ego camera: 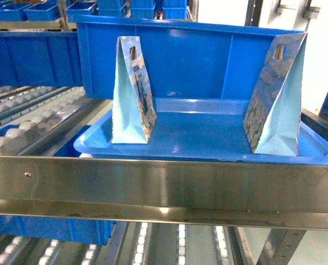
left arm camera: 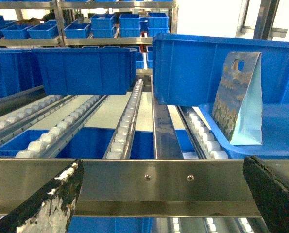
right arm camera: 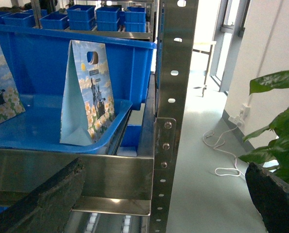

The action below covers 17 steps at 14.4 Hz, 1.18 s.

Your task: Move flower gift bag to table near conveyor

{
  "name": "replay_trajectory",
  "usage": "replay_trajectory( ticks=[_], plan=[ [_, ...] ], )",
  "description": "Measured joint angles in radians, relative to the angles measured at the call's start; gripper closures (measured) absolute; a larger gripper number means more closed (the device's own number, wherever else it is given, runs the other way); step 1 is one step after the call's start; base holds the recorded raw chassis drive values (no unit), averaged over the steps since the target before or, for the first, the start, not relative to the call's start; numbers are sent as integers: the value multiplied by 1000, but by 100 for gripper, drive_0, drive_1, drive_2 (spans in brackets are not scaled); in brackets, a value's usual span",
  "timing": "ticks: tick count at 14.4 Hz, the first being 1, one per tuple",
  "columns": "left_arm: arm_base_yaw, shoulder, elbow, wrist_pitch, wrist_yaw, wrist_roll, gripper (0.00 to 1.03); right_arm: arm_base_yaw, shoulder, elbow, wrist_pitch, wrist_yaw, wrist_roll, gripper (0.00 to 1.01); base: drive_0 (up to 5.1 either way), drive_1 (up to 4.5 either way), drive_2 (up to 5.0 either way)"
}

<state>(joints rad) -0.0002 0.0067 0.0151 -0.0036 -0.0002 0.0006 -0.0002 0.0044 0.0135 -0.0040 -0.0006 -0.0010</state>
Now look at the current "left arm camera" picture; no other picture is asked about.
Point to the large blue bin behind tray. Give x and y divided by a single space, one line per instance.
187 69

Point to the flower gift bag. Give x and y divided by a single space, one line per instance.
238 105

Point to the blue bin far left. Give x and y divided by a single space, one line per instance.
19 71

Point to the white roller track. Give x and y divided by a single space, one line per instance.
204 142
51 143
121 142
17 123

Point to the steel rack front rail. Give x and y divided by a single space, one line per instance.
138 188

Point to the blue bin lower shelf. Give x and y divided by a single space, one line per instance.
88 143

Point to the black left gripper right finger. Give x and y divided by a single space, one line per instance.
268 182

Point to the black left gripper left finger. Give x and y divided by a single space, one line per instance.
51 208

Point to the blue bin on rollers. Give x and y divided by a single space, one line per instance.
86 71

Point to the blue plastic tray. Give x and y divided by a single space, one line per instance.
275 134

